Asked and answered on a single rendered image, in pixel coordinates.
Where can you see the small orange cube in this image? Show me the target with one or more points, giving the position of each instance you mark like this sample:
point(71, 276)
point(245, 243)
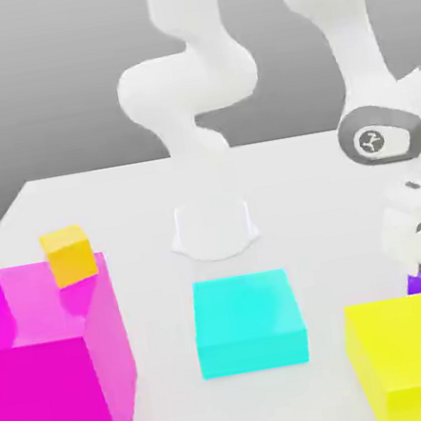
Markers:
point(70, 259)

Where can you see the large yellow box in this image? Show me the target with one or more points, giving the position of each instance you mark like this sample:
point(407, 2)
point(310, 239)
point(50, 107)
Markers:
point(411, 347)

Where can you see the large magenta box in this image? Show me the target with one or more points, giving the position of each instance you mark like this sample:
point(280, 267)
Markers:
point(53, 399)

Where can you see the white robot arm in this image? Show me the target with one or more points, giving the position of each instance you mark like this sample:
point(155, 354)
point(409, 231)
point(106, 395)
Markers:
point(189, 82)

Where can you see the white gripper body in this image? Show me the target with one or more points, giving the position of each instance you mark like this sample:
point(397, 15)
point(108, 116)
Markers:
point(404, 239)

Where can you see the large cyan box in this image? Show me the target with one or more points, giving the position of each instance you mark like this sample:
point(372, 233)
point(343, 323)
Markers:
point(247, 316)

